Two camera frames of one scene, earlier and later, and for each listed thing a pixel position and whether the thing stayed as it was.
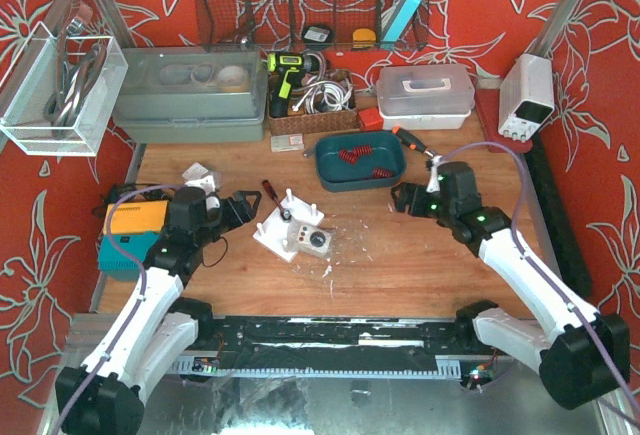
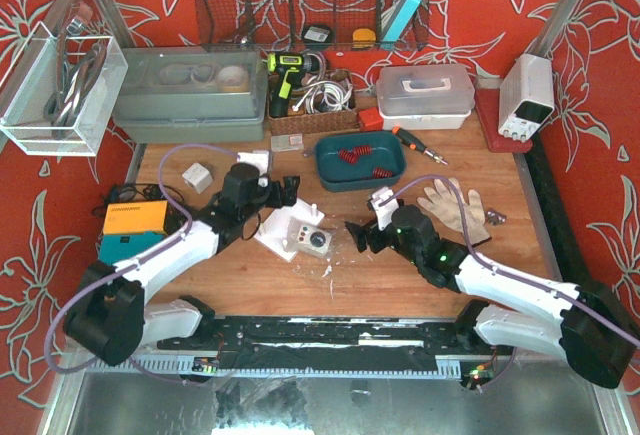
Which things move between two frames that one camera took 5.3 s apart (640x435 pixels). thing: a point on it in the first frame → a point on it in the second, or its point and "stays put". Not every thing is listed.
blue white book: x=406 y=7 stays put
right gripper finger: x=400 y=191 → x=357 y=230
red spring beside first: x=362 y=150 stays put
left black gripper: x=230 y=210 → x=276 y=193
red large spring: x=348 y=157 stays put
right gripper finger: x=399 y=205 → x=362 y=244
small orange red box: x=370 y=119 stays put
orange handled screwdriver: x=410 y=141 stays put
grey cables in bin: x=72 y=82 stays put
